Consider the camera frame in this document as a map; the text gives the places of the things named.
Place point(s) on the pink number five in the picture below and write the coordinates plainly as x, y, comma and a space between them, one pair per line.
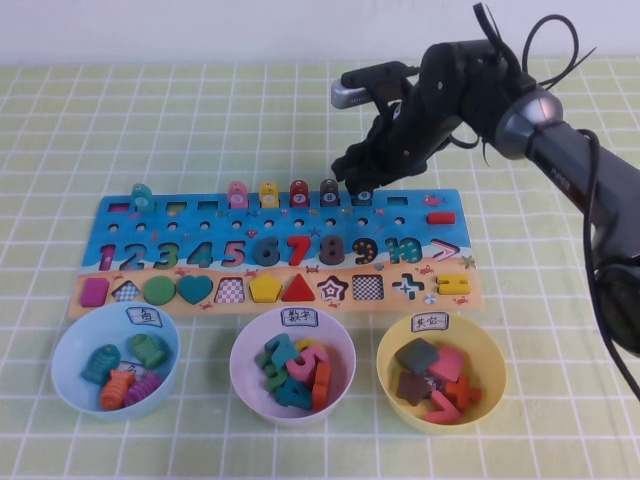
300, 369

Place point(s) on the pink fish peg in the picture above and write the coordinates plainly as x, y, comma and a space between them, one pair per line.
237, 196

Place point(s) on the teal fish peg two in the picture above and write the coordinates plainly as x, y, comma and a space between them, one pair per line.
142, 197

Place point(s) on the red number seven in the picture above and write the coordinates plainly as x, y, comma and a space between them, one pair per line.
300, 242

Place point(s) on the orange number one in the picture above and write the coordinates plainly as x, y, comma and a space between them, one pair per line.
322, 385

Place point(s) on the orange plus block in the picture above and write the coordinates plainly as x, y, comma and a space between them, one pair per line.
462, 391

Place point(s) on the brown star block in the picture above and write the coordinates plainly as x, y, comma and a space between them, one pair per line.
412, 387

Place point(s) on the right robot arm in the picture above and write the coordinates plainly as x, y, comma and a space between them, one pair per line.
575, 165

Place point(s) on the dark grey square block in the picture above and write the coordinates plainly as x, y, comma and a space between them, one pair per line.
416, 356

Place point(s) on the light blue plastic bowl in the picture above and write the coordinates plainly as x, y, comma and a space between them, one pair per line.
67, 370

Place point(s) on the red minus block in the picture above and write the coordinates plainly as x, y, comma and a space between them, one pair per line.
441, 218

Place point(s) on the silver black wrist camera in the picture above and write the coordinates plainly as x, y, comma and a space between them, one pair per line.
360, 90

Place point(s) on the pink plastic bowl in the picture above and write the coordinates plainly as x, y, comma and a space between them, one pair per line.
242, 370

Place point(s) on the teal number two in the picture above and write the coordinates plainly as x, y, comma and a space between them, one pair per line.
276, 345

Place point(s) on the orange wooden fish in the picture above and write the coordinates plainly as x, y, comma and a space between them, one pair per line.
116, 390

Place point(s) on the yellow plastic bowl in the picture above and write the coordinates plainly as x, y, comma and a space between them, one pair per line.
492, 370

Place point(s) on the teal heart block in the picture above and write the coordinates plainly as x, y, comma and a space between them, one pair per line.
195, 289

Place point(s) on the green number three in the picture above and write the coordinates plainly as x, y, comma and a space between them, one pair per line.
267, 367

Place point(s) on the paper label fish character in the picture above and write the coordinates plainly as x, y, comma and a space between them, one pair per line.
144, 317

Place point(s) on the purple wooden fish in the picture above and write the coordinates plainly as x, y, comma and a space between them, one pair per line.
144, 391

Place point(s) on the dark grey fish nine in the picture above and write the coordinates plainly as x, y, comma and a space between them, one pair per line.
364, 197

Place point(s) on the green wooden fish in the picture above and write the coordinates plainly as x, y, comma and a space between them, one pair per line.
147, 350

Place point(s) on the teal number four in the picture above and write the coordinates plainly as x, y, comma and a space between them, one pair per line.
295, 397

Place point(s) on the green grid tablecloth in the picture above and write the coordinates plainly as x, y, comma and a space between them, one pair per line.
200, 125

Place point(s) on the red fish peg seven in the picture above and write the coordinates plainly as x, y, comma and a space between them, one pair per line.
299, 195

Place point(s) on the brown number eight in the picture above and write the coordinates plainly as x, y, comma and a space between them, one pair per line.
331, 259

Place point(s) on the pink trapezoid block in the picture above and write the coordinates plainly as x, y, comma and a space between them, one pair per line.
448, 364

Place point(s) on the magenta rectangle block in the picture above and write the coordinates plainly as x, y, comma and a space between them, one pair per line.
95, 292

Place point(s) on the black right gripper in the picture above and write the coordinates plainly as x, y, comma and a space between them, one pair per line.
415, 135

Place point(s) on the brown fish peg eight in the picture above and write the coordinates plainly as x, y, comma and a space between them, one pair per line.
328, 195

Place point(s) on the yellow pentagon block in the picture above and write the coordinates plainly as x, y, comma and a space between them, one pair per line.
265, 290

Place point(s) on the blue wooden puzzle board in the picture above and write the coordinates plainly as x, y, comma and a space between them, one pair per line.
285, 235

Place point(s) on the red triangle block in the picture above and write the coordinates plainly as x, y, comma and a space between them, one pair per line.
298, 291

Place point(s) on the yellow wooden number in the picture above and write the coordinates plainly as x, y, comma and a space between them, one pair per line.
310, 345

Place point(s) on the red greater-than block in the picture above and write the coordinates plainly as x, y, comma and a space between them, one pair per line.
442, 410

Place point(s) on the dark blue number six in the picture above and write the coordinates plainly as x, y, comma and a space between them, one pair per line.
263, 255

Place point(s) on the yellow fish peg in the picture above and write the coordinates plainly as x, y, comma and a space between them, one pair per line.
269, 196

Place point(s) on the green circle block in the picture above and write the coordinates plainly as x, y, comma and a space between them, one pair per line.
160, 291

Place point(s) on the yellow equals block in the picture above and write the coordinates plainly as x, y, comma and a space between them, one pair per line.
452, 280

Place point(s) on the paper label number characters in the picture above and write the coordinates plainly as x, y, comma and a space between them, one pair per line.
300, 317

